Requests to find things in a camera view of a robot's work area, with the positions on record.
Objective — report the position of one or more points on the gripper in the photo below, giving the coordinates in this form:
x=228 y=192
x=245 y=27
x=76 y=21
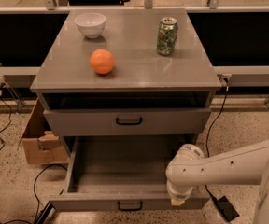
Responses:
x=176 y=191

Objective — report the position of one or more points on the grey drawer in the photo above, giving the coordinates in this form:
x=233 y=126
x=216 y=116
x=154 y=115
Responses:
x=118 y=173
x=104 y=122

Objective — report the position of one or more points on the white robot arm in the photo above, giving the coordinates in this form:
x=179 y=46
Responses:
x=243 y=166

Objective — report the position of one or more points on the grey top drawer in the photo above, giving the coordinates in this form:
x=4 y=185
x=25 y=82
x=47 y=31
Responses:
x=104 y=122

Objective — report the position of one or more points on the grey drawer cabinet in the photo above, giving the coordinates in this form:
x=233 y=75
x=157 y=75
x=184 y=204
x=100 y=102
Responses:
x=141 y=78

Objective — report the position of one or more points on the black power adapter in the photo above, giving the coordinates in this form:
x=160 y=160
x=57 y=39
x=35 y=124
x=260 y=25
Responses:
x=226 y=209

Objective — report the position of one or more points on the black device bottom left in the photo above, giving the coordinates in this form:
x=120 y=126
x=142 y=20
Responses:
x=43 y=214

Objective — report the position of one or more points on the cardboard box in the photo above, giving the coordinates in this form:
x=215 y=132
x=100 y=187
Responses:
x=39 y=143

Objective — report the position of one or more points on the orange ball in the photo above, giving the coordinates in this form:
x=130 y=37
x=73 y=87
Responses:
x=102 y=61

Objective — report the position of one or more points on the green soda can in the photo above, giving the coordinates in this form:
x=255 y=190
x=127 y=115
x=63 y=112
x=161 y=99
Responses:
x=167 y=36

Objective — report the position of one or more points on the white bowl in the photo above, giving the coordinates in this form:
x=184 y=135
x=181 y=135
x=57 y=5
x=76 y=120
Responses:
x=91 y=24

